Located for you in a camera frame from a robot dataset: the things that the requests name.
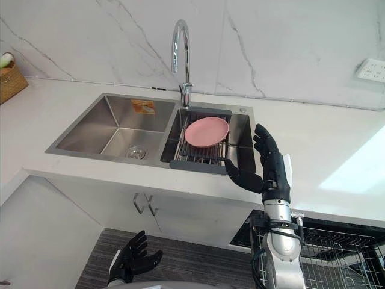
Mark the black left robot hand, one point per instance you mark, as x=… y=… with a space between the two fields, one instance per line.
x=132 y=260

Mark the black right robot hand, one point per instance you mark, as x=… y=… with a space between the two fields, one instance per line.
x=275 y=173

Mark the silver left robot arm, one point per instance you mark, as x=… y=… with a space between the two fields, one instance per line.
x=115 y=283

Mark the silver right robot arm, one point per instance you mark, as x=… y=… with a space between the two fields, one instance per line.
x=281 y=241

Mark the white cabinet door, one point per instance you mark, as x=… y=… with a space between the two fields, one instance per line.
x=99 y=204

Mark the round sink button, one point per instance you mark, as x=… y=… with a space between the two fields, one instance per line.
x=242 y=109

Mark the round sink drain strainer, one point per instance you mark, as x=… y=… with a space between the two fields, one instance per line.
x=136 y=152

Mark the stainless steel double sink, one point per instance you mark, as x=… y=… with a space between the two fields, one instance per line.
x=150 y=132

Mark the pink plate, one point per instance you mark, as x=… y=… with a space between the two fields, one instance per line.
x=206 y=132

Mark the chrome gooseneck faucet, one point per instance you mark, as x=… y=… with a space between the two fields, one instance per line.
x=182 y=63

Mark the orange sticker label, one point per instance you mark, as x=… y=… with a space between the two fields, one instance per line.
x=143 y=106

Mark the woven wicker basket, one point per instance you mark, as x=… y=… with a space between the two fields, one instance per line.
x=12 y=82

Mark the green white vegetable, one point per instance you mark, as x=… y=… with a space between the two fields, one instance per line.
x=6 y=60

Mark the white wall power socket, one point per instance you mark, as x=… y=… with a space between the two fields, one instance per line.
x=371 y=70

